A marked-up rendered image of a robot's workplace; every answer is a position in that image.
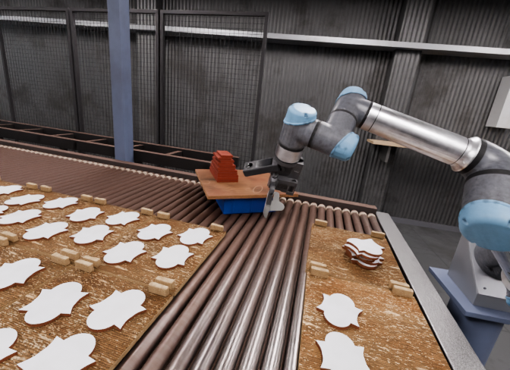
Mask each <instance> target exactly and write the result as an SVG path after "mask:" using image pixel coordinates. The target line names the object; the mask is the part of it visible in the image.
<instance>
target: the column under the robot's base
mask: <svg viewBox="0 0 510 370"><path fill-rule="evenodd" d="M448 271H449V270H445V269H441V268H433V267H429V272H430V273H431V275H432V276H434V278H435V279H436V280H437V282H438V283H439V284H440V286H441V287H442V288H443V290H444V291H445V292H446V293H447V294H448V295H449V297H450V299H449V302H448V305H447V306H446V307H447V308H448V310H449V311H450V313H451V314H452V317H453V318H454V320H455V321H456V323H457V324H458V326H459V327H460V329H461V331H462V333H463V334H464V336H465V337H466V339H467V341H468V342H469V344H470V345H471V347H472V348H473V350H474V352H475V353H476V354H477V357H478V358H479V360H480V361H481V363H482V364H483V366H485V364H486V361H487V360H488V358H489V356H490V354H491V351H492V349H493V347H494V345H495V343H496V341H497V338H498V336H499V334H500V332H501V330H502V327H503V325H504V324H507V325H510V312H503V311H499V310H496V309H489V308H485V307H482V306H475V305H473V304H472V303H471V302H470V301H469V299H468V298H467V297H466V296H465V295H464V294H463V293H462V292H461V290H460V289H459V288H458V286H457V285H456V284H455V283H454V281H453V280H452V279H451V278H450V277H449V276H448V275H447V274H448Z"/></svg>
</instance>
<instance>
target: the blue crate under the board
mask: <svg viewBox="0 0 510 370"><path fill-rule="evenodd" d="M216 201H217V203H218V205H219V207H220V209H221V210H222V213H223V214H224V215H225V214H240V213H257V212H263V210H264V206H265V203H266V198H249V199H216Z"/></svg>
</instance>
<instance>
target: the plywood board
mask: <svg viewBox="0 0 510 370"><path fill-rule="evenodd" d="M237 171H238V172H237V173H238V182H217V181H216V179H215V178H214V176H213V175H212V173H211V172H210V170H209V169H195V172H196V174H197V177H198V179H199V181H200V184H201V186H202V188H203V190H204V193H205V194H206V197H207V199H249V198H266V197H267V193H268V192H269V188H268V186H267V184H268V181H269V176H270V173H265V174H258V175H254V176H249V177H245V176H244V173H243V170H237ZM274 192H278V193H279V197H298V193H296V192H295V191H294V194H293V196H291V195H287V194H286V193H284V192H281V191H280V190H275V191H274Z"/></svg>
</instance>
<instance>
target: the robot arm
mask: <svg viewBox="0 0 510 370"><path fill-rule="evenodd" d="M316 115H317V113H316V110H315V108H312V107H311V106H310V105H307V104H304V103H294V104H292V105H290V106H289V108H288V111H287V114H286V116H285V119H284V123H283V126H282V131H281V133H280V137H279V141H278V144H277V146H276V150H275V156H274V157H272V158H265V159H261V160H257V161H250V162H246V163H245V165H244V170H243V173H244V176H245V177H249V176H254V175H258V174H265V173H270V176H269V181H268V184H267V186H268V188H269V192H268V193H267V197H266V203H265V206H264V210H263V214H264V218H267V215H268V213H269V212H270V211H282V210H283V209H284V205H283V204H282V203H281V202H280V201H279V193H278V192H274V191H275V190H280V191H281V192H284V193H286V194H287V195H291V196H293V194H294V191H295V189H296V187H297V185H298V178H299V176H300V173H301V170H302V168H303V166H304V158H302V157H301V155H302V153H303V151H304V147H305V146H306V147H309V148H311V149H314V150H316V151H318V152H321V153H323V154H325V155H328V156H329V157H331V158H337V159H339V160H342V161H347V160H349V159H350V157H351V156H352V154H353V152H354V150H355V148H356V146H357V144H358V141H359V138H360V137H359V136H358V135H357V134H355V133H354V128H355V127H358V128H360V129H362V130H365V131H367V132H370V133H373V134H375V135H377V136H380V137H382V138H384V139H387V140H390V141H392V142H394V143H397V144H399V145H402V146H404V147H407V148H409V149H412V150H414V151H416V152H419V153H422V154H424V155H427V156H429V157H431V158H434V159H436V160H439V161H442V162H444V163H446V164H448V165H450V166H451V169H452V170H453V171H456V172H458V173H459V174H461V175H462V176H463V177H464V179H465V183H464V192H463V197H462V202H461V211H460V212H459V215H458V223H459V225H458V226H459V230H460V232H461V234H462V235H463V237H464V238H465V239H467V240H468V241H470V242H471V243H476V246H475V248H474V258H475V260H476V262H477V264H478V265H479V266H480V268H481V269H482V270H483V271H484V272H485V273H486V274H488V275H489V276H490V277H492V278H495V279H497V280H500V281H502V282H503V284H504V285H505V288H506V296H505V298H506V303H507V304H508V305H509V306H510V152H508V151H506V150H504V149H503V148H502V147H500V146H497V145H496V144H494V143H491V142H489V141H487V140H484V139H481V138H479V137H476V136H475V137H471V138H469V139H468V138H467V137H464V136H461V135H458V134H456V133H453V132H451V131H448V130H445V129H442V128H440V127H437V126H435V125H432V124H429V123H427V122H424V121H421V120H419V119H416V118H413V117H411V116H408V115H406V114H402V113H401V112H398V111H395V110H392V109H390V108H387V107H385V106H382V105H379V104H376V103H375V102H371V101H369V100H367V94H366V92H364V91H363V89H361V88H360V87H357V86H349V87H347V88H346V89H344V90H343V91H342V92H341V94H340V95H339V97H338V98H337V99H336V101H335V105H334V107H333V109H332V111H331V113H330V115H329V117H328V119H327V121H326V122H324V121H320V120H318V119H316ZM273 194H274V195H273ZM272 197H273V198H272Z"/></svg>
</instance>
